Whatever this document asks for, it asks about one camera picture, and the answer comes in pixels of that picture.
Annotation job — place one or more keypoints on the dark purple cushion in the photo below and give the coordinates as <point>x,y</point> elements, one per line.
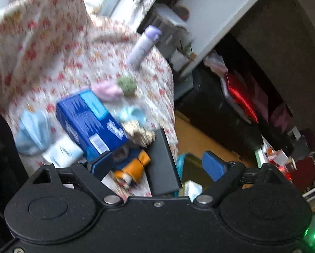
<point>260,95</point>
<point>281,116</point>

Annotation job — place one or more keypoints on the blue tissue box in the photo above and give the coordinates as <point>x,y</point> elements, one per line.
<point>86,121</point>

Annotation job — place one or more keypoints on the cluttered coffee table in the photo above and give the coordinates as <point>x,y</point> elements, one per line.
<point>262,152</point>

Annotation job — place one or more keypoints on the light blue face mask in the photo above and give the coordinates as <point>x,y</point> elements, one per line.
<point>31,134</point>

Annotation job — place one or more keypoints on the black flat slab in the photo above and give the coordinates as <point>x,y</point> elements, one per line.
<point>162,163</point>

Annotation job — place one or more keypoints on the teal rimmed tray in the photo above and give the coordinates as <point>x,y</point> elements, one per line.
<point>194,167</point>

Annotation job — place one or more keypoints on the red satin cushion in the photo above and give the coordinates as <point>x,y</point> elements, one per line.
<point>239,95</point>

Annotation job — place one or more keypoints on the folded pink checked cloths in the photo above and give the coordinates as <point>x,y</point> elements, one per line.
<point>215,63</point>

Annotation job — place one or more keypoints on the grey cushion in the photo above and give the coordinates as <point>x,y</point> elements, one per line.
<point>230,97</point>

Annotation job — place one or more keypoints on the orange plush doll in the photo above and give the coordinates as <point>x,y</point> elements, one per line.
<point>132,168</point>

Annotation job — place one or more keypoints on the white tissue packet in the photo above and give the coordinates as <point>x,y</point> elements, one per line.
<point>60,152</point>
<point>193,189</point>

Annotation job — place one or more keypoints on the translucent storage unit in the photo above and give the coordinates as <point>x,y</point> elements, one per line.
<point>168,23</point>

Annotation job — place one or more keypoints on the light blue soft item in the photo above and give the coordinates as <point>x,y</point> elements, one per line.
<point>133,113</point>

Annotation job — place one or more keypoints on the black leather sofa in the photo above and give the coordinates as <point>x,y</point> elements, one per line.
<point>212,105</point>

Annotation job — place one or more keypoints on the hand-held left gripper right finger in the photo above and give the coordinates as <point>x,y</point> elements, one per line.
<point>212,166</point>

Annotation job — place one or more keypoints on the potted plant in white pot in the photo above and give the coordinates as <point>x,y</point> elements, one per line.
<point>178,59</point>

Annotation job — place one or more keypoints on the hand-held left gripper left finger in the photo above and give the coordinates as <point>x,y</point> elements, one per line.
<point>103,164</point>

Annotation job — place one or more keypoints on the green pompom ball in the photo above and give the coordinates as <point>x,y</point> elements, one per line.
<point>126,84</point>

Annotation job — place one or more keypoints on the pink fluffy ball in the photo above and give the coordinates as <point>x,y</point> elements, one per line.
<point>107,91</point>

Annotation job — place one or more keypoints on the purple water bottle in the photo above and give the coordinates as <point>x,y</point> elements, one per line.
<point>141,50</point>

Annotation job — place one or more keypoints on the floral blanket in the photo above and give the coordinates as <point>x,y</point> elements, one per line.
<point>54,58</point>

